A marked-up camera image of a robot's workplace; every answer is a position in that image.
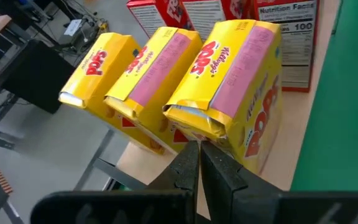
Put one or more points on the white paper sheet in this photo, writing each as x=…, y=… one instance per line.
x=73, y=27

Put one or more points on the black cabinet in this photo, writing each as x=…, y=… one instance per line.
x=39, y=74

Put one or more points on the wooden shelf with black legs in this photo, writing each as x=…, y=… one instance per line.
x=291, y=140

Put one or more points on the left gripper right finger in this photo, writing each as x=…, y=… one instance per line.
x=235, y=202

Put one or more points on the red Froot Loops cereal box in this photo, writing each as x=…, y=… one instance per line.
x=148, y=15
x=204, y=15
x=291, y=46

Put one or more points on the black table frame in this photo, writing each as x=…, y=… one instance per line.
x=120, y=175

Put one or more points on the yellow Corn Pops cereal box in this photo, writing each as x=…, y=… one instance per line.
x=98, y=71
x=228, y=93
x=154, y=77

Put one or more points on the green table mat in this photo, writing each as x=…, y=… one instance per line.
x=346, y=109

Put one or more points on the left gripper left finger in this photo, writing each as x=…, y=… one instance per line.
x=166, y=205

